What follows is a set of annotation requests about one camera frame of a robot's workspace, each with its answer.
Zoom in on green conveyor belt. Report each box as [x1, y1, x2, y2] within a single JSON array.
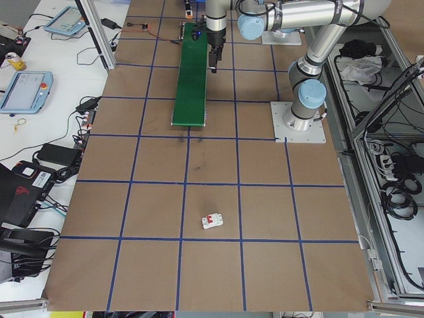
[[170, 21, 210, 129]]

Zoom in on light blue teach pendant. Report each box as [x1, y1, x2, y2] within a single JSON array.
[[0, 70, 54, 116], [43, 5, 88, 35]]

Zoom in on black cloth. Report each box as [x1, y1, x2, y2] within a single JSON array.
[[338, 38, 378, 58]]

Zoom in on white cloth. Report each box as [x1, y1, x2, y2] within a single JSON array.
[[341, 54, 385, 87]]

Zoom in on power strip red switches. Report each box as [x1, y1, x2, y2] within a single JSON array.
[[78, 108, 97, 142]]

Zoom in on black desk pad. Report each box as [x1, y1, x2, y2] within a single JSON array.
[[0, 34, 32, 57]]

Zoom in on large black power brick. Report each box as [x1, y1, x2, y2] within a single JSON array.
[[35, 142, 83, 167]]

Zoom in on yellow drink can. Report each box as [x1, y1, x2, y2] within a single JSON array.
[[5, 50, 27, 72]]

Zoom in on small yellow object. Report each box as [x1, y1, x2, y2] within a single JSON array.
[[11, 117, 28, 134]]

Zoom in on white power strip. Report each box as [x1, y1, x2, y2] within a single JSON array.
[[377, 154, 398, 182]]

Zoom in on black electronic device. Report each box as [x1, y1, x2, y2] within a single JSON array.
[[0, 227, 58, 286]]

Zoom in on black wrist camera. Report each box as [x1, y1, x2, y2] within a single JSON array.
[[190, 22, 208, 42]]

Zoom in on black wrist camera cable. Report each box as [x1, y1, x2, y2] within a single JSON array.
[[235, 0, 278, 17]]

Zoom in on red black wire pair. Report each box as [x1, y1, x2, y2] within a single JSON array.
[[148, 25, 182, 44]]

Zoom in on white square base plate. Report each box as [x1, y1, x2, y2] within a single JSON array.
[[270, 101, 327, 145], [260, 31, 303, 46]]

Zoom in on aluminium profile post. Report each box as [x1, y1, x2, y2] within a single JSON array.
[[74, 0, 117, 71]]

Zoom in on white circuit breaker red switch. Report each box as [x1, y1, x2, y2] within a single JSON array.
[[201, 212, 224, 231]]

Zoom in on metal V-shaped frame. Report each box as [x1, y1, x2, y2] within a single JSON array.
[[323, 0, 424, 303]]

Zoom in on black cable coil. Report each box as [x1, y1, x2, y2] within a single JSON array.
[[380, 185, 420, 221]]

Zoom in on small grey metal bracket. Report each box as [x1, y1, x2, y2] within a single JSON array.
[[366, 248, 382, 272]]

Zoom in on aluminium corner rail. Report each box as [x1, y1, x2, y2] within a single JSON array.
[[0, 297, 50, 314], [366, 299, 424, 313]]

